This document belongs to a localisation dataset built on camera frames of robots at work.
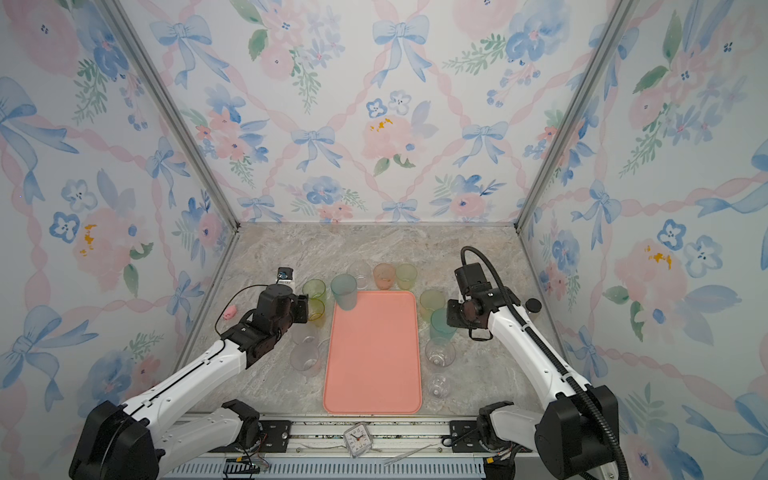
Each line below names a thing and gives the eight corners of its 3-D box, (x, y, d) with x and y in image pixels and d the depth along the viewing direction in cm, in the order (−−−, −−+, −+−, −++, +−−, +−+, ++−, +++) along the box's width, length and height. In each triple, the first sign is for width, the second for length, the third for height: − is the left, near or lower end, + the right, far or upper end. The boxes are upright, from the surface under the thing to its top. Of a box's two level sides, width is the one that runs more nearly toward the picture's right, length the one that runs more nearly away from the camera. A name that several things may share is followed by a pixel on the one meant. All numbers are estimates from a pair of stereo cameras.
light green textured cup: (395, 289, 103) (396, 278, 98) (395, 274, 107) (395, 263, 102) (416, 289, 103) (418, 278, 98) (415, 274, 107) (416, 263, 102)
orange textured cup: (381, 293, 103) (380, 280, 96) (372, 279, 106) (371, 265, 100) (397, 286, 104) (397, 273, 98) (388, 272, 108) (388, 259, 102)
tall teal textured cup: (333, 310, 98) (329, 293, 90) (336, 290, 102) (332, 273, 95) (357, 310, 98) (354, 293, 90) (358, 290, 102) (356, 273, 95)
